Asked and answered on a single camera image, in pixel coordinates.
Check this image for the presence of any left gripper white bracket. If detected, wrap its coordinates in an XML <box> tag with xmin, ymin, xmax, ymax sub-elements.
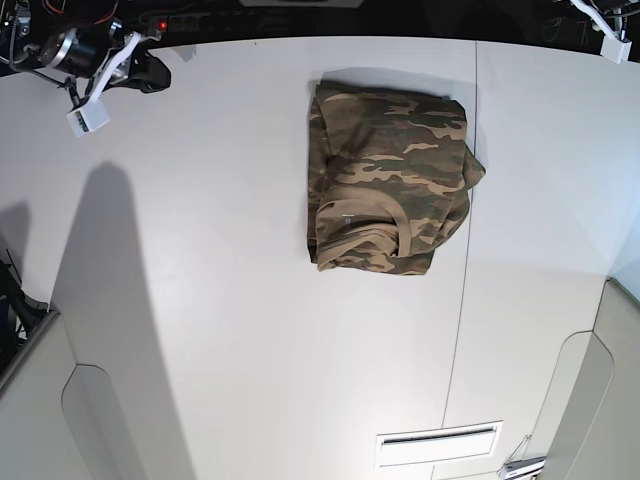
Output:
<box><xmin>569</xmin><ymin>0</ymin><xmax>630</xmax><ymax>38</ymax></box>

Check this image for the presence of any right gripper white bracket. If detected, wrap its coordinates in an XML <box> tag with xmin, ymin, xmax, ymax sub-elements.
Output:
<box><xmin>83</xmin><ymin>32</ymin><xmax>172</xmax><ymax>103</ymax></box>

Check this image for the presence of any camouflage T-shirt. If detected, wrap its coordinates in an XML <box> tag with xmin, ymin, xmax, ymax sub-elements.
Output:
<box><xmin>306</xmin><ymin>81</ymin><xmax>485</xmax><ymax>276</ymax></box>

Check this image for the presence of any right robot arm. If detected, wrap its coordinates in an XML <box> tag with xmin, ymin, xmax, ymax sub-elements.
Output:
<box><xmin>1</xmin><ymin>1</ymin><xmax>171</xmax><ymax>108</ymax></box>

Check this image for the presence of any black power strip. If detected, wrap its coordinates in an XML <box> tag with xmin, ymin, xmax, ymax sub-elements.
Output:
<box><xmin>143</xmin><ymin>10</ymin><xmax>260</xmax><ymax>35</ymax></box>

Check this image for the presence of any black equipment left edge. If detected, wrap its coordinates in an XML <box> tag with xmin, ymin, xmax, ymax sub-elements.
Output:
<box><xmin>1</xmin><ymin>249</ymin><xmax>49</xmax><ymax>355</ymax></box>

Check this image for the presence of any grey clip bottom right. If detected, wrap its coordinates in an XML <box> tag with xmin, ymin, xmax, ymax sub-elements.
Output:
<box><xmin>498</xmin><ymin>435</ymin><xmax>547</xmax><ymax>479</ymax></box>

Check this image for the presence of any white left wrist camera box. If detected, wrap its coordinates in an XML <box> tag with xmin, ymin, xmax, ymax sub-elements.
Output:
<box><xmin>600</xmin><ymin>35</ymin><xmax>632</xmax><ymax>64</ymax></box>

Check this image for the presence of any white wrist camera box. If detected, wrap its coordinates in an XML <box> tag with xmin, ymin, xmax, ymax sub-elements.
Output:
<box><xmin>600</xmin><ymin>35</ymin><xmax>632</xmax><ymax>64</ymax></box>
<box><xmin>66</xmin><ymin>99</ymin><xmax>110</xmax><ymax>137</ymax></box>

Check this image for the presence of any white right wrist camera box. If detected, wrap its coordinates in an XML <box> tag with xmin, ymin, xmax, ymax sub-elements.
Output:
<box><xmin>66</xmin><ymin>99</ymin><xmax>110</xmax><ymax>137</ymax></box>

